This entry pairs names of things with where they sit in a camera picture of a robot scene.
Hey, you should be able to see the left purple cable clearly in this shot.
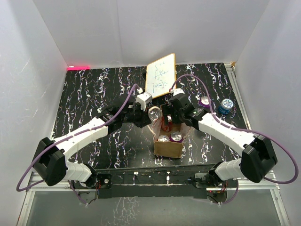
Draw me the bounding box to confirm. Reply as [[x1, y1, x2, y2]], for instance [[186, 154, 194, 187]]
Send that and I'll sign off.
[[16, 83, 142, 192]]

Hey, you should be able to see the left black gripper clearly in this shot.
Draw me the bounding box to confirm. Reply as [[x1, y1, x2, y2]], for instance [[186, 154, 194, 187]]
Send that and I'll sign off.
[[122, 102, 151, 129]]

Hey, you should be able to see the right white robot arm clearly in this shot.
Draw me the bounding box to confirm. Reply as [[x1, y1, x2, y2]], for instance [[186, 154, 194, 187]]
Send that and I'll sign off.
[[161, 93, 277, 187]]

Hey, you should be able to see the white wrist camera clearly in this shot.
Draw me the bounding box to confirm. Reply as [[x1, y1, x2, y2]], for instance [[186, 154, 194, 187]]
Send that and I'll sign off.
[[169, 88, 185, 97], [136, 92, 152, 111]]

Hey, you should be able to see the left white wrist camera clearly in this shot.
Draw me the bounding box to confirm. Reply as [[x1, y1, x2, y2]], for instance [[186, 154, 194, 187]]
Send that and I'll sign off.
[[136, 92, 152, 111]]

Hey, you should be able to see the purple can front right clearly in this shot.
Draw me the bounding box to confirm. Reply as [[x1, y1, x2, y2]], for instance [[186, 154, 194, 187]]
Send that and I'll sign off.
[[170, 131, 183, 143]]

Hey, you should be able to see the small wood-framed whiteboard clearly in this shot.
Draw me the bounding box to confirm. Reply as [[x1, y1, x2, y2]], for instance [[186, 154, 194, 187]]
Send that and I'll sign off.
[[145, 53, 176, 99]]

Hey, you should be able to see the red soda can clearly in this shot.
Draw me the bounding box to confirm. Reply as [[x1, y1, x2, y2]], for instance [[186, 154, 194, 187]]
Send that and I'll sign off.
[[161, 121, 173, 132]]

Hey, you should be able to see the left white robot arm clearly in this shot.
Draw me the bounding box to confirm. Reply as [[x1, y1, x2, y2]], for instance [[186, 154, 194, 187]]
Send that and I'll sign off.
[[33, 103, 151, 188]]

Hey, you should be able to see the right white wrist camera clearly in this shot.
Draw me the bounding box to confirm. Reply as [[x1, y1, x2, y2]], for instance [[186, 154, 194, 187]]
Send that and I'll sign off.
[[169, 88, 185, 97]]

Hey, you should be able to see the patterned canvas tote bag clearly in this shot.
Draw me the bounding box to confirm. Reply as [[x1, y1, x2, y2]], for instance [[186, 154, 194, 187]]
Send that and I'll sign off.
[[148, 106, 193, 159]]

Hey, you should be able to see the black front base bar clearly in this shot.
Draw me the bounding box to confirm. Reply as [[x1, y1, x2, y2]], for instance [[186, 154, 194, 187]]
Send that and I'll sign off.
[[95, 164, 227, 199]]

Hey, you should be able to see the pink tape strip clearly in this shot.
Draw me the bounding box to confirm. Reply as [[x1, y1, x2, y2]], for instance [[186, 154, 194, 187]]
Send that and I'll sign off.
[[67, 66, 90, 71]]

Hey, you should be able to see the purple can front left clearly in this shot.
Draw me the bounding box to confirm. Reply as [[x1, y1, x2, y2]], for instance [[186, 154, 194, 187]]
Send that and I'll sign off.
[[158, 135, 170, 142]]

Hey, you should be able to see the blue beverage can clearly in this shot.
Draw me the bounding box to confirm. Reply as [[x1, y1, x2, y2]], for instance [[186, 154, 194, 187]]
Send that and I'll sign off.
[[218, 98, 234, 115]]

